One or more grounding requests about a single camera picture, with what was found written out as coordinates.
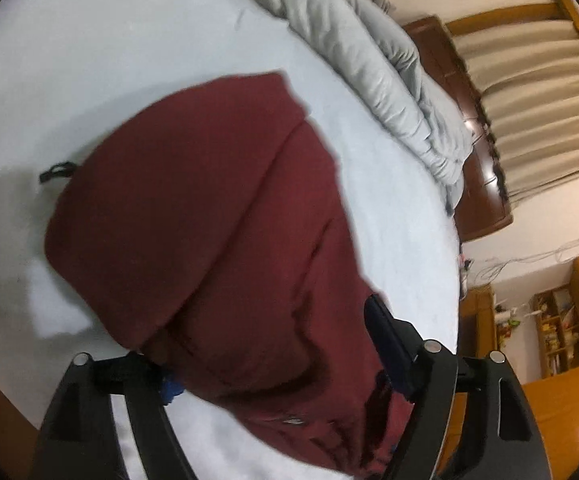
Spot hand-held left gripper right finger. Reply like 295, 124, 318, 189
363, 295, 553, 480

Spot white wall cables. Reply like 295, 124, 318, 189
462, 231, 579, 282

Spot wooden desk cabinet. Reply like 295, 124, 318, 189
458, 246, 579, 480

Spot beige curtain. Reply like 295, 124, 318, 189
451, 17, 579, 202

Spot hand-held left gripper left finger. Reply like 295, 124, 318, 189
33, 351, 196, 480

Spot maroon pants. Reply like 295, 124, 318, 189
39, 72, 421, 479

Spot wooden wall shelf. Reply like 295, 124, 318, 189
531, 285, 579, 379

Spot bed with white sheet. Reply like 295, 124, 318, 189
0, 0, 463, 480

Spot wooden window frame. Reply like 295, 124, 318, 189
443, 0, 579, 111

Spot dark wooden headboard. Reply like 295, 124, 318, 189
401, 15, 515, 244

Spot grey duvet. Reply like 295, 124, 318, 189
196, 0, 473, 217

